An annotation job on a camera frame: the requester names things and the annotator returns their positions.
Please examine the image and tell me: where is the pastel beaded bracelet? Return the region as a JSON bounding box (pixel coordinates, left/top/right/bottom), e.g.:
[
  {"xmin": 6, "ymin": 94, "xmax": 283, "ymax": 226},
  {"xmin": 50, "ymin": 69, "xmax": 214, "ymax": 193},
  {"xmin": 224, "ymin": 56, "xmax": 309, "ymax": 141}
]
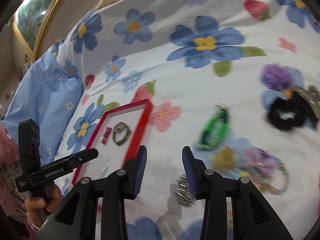
[{"xmin": 240, "ymin": 154, "xmax": 291, "ymax": 196}]

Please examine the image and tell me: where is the purple bow hair tie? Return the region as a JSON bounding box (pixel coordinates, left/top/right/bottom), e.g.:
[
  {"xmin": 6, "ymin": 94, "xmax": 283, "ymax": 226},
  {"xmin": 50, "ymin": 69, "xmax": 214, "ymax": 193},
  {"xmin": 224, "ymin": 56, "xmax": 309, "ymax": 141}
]
[{"xmin": 243, "ymin": 146, "xmax": 278, "ymax": 173}]

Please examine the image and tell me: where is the yellow translucent claw clip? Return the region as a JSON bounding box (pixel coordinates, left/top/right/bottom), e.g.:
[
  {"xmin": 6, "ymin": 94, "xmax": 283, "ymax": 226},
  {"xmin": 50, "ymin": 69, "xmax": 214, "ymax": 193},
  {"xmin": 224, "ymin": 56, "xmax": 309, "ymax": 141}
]
[{"xmin": 212, "ymin": 147, "xmax": 236, "ymax": 170}]

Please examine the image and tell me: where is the silver chain bracelet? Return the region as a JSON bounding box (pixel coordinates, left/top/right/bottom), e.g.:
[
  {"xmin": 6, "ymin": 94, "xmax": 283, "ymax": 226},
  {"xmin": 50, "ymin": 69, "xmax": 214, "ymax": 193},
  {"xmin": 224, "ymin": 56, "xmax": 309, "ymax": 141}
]
[{"xmin": 174, "ymin": 174, "xmax": 197, "ymax": 208}]

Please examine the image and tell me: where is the red hair clip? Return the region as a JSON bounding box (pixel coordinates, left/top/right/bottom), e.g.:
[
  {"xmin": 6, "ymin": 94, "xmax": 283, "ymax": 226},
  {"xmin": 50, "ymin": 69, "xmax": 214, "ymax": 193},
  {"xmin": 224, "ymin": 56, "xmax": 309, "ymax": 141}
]
[{"xmin": 100, "ymin": 127, "xmax": 112, "ymax": 145}]

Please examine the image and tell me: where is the square wrist watch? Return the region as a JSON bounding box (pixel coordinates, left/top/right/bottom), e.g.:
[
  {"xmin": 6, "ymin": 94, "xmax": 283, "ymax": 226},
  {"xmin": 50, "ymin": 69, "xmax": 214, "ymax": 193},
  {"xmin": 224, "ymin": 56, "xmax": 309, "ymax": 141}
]
[{"xmin": 112, "ymin": 122, "xmax": 132, "ymax": 146}]

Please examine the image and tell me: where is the green braided bracelet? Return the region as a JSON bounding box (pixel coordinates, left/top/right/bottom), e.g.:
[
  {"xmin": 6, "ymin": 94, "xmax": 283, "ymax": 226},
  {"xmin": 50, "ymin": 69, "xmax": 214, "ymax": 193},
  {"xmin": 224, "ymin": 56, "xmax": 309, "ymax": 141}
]
[{"xmin": 196, "ymin": 103, "xmax": 230, "ymax": 151}]

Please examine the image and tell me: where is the person's left hand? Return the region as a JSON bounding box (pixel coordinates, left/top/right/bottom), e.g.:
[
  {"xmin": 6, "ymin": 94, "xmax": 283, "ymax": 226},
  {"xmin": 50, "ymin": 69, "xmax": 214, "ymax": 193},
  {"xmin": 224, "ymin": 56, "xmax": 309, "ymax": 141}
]
[{"xmin": 25, "ymin": 185, "xmax": 63, "ymax": 228}]

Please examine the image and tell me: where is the light blue pillow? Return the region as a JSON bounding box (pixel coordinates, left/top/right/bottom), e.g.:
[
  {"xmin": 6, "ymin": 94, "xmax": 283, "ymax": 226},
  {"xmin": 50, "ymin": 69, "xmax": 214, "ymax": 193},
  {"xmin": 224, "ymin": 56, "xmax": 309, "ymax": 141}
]
[{"xmin": 2, "ymin": 52, "xmax": 83, "ymax": 165}]

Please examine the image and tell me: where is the red shallow box tray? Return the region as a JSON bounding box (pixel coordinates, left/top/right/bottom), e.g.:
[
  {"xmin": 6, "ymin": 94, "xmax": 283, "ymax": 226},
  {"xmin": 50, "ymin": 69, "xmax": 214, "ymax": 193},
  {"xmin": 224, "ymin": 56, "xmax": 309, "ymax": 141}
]
[{"xmin": 72, "ymin": 99, "xmax": 153, "ymax": 185}]

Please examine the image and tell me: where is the black velvet scrunchie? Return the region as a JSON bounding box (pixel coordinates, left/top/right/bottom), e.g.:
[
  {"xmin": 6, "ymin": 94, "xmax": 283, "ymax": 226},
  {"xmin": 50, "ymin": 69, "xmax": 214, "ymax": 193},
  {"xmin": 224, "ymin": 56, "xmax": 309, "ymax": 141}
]
[{"xmin": 266, "ymin": 91, "xmax": 319, "ymax": 132}]

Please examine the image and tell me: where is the gold framed painting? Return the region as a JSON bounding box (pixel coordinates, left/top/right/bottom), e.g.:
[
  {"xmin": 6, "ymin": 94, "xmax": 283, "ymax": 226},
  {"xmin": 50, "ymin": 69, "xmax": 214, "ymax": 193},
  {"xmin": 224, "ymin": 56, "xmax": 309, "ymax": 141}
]
[{"xmin": 11, "ymin": 0, "xmax": 64, "ymax": 61}]

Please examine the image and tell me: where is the rhinestone silver hair clip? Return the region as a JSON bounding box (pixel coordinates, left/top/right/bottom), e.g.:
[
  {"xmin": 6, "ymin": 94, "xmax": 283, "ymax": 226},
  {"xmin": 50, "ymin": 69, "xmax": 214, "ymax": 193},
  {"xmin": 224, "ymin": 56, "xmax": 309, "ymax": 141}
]
[{"xmin": 292, "ymin": 85, "xmax": 319, "ymax": 120}]

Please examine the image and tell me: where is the purple ruffled scrunchie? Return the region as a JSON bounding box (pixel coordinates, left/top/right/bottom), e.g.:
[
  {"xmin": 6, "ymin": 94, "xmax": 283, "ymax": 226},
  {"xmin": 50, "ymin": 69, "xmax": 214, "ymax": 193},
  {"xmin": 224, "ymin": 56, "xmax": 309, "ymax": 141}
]
[{"xmin": 260, "ymin": 63, "xmax": 294, "ymax": 91}]

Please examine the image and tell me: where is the floral white bed sheet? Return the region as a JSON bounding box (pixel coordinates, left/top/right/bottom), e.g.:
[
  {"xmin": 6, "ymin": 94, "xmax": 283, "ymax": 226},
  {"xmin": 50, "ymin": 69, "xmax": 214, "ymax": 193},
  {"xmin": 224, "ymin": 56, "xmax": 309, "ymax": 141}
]
[{"xmin": 55, "ymin": 0, "xmax": 319, "ymax": 239}]

